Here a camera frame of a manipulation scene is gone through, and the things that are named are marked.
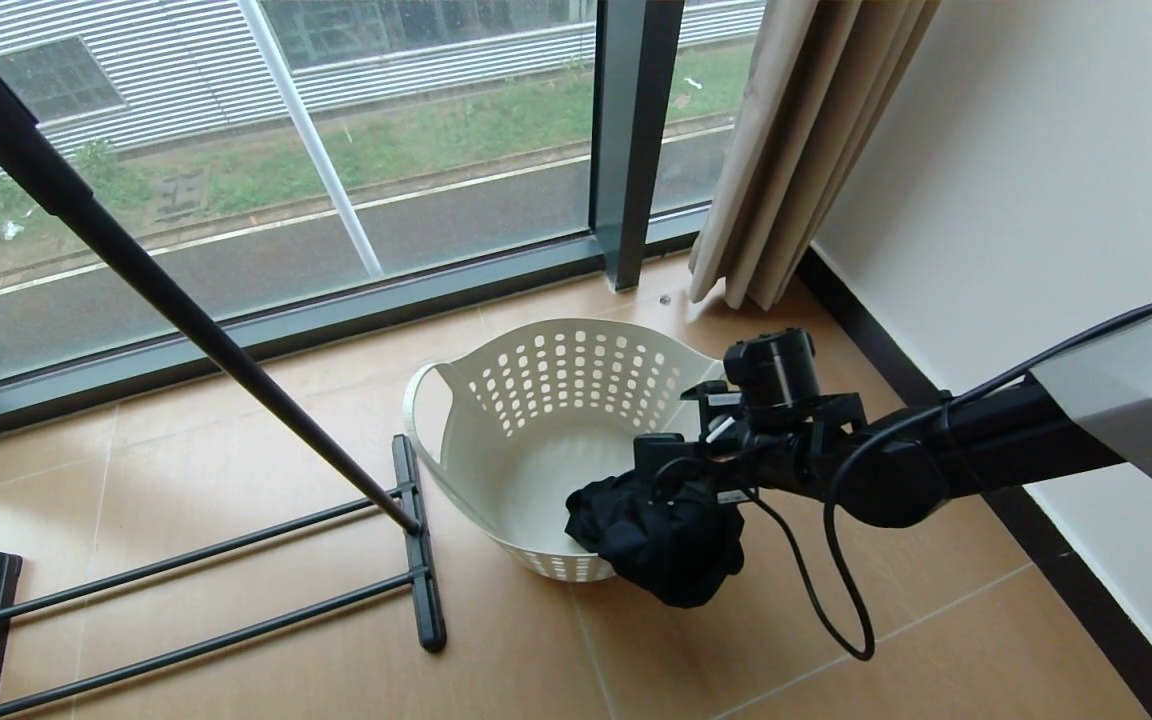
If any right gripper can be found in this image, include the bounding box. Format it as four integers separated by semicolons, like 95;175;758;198
633;430;834;503

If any black garment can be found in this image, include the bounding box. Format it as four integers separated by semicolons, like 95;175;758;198
564;470;745;609

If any white laundry basket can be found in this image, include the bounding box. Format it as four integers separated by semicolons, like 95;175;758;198
403;318;727;583

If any black clothes rack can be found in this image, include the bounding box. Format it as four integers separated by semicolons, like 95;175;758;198
0;25;447;720

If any beige curtain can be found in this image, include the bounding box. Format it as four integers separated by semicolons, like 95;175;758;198
688;0;942;311

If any window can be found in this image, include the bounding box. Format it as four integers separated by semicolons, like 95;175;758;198
0;0;767;481

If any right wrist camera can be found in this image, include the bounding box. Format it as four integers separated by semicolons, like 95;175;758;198
678;378;749;446

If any black cable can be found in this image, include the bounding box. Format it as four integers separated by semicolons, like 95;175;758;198
736;290;1152;663

